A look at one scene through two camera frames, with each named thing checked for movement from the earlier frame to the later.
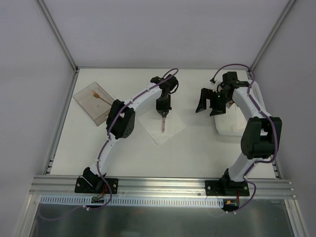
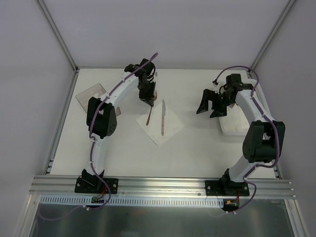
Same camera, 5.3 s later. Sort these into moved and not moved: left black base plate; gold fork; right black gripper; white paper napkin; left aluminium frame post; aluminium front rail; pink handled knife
Moved: gold fork
Not moved: aluminium front rail; left black base plate; white paper napkin; left aluminium frame post; right black gripper; pink handled knife
